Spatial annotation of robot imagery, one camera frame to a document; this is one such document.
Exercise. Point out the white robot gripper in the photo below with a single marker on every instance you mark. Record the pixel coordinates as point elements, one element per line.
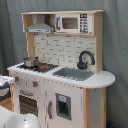
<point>5,83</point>

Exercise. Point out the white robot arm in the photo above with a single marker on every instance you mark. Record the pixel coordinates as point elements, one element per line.
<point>9,119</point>

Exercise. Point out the white wooden toy kitchen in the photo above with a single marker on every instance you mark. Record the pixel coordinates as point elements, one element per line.
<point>73,50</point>

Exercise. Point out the toy oven door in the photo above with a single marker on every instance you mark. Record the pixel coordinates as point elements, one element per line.
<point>27,103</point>

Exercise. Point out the small silver toy pot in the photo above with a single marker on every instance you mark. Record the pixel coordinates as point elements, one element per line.
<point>31,61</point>

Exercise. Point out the black toy stovetop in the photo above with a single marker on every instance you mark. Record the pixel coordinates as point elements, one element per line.
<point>41,67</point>

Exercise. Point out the grey backdrop curtain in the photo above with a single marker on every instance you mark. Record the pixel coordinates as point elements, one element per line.
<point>115,43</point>

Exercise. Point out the toy dishwasher cabinet door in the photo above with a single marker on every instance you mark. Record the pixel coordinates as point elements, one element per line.
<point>64,108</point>

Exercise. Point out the grey toy range hood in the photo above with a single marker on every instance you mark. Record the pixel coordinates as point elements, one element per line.
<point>40,26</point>

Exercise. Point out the grey toy sink basin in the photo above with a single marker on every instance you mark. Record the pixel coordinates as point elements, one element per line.
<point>73,74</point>

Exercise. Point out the white toy microwave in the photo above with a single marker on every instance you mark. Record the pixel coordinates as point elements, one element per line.
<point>74,23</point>

